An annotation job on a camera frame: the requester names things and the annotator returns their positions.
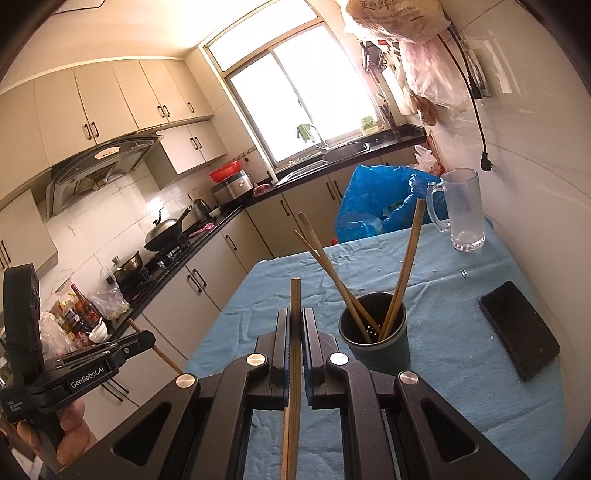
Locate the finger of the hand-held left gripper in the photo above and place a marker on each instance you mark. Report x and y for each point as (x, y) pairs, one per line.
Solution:
(134, 344)

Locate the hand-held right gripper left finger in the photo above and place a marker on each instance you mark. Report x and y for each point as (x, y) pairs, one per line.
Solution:
(281, 341)

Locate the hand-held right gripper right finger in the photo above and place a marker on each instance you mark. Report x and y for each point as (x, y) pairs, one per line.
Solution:
(311, 346)

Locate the long wooden chopstick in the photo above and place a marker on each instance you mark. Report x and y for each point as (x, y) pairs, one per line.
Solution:
(406, 263)
(330, 272)
(344, 287)
(295, 295)
(161, 353)

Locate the dark grey utensil holder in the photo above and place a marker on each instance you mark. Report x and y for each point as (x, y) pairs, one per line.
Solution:
(378, 355)

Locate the person's left hand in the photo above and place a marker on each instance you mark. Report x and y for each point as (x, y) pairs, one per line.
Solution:
(76, 429)

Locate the white bowl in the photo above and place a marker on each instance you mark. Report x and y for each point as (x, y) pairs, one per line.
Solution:
(98, 333)

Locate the clear plastic bag of garlic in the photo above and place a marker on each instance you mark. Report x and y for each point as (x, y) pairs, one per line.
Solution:
(111, 302)

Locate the group of sauce bottles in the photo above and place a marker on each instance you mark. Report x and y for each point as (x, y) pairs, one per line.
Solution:
(76, 314)

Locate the steel cooking pot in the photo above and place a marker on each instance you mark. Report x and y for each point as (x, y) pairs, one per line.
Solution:
(128, 267)

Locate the cream base cabinets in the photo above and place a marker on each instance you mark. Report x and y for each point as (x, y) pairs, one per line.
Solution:
(198, 286)

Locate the black gas stove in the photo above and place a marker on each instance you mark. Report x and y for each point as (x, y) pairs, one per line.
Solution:
(168, 261)

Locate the black wok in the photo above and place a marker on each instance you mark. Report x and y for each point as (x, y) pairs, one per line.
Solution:
(164, 230)

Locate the black kitchen countertop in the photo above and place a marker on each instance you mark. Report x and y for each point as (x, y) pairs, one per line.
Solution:
(231, 216)

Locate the metal kettle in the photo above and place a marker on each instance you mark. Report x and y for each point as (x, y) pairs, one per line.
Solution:
(201, 210)

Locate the blue tablecloth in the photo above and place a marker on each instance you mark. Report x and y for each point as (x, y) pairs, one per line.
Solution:
(461, 392)

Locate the silver rice cooker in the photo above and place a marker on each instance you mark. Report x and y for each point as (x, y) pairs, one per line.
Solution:
(233, 187)

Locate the blue plastic bag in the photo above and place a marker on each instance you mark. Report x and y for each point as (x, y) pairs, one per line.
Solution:
(374, 194)

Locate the glass and steel range hood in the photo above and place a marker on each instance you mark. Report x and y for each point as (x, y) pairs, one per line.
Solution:
(92, 170)

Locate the red plastic basin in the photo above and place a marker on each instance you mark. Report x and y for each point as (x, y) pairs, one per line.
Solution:
(224, 171)

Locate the steel kitchen sink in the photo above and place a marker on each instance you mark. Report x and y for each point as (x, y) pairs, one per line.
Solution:
(323, 159)

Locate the clear glass mug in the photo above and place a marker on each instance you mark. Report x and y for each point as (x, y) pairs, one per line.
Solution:
(464, 207)

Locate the black smartphone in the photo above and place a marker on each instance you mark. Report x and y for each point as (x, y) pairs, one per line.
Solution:
(519, 330)

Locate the chrome faucet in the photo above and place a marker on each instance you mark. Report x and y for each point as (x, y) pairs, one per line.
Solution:
(321, 136)

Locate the green cloth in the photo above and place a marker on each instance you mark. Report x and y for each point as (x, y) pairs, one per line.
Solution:
(303, 131)

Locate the white plastic bag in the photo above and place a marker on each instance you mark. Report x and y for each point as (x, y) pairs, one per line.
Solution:
(425, 159)

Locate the green sponge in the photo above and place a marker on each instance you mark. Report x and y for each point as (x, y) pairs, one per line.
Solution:
(367, 123)

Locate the kitchen window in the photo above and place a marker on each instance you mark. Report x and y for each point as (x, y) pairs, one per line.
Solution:
(295, 92)

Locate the white cutting board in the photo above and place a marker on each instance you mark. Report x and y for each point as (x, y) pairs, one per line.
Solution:
(398, 94)

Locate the hanging pink plastic bags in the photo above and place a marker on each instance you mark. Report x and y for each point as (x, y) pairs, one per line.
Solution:
(431, 74)

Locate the hanging brown printed bag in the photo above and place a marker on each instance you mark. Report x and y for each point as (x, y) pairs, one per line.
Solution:
(397, 18)

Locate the small cream wall cabinet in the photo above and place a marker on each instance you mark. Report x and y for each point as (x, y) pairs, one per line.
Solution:
(194, 145)

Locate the cream wall cabinets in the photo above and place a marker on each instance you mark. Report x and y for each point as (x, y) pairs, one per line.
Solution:
(106, 101)

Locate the black wall rack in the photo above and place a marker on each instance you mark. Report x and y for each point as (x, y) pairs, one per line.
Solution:
(376, 55)

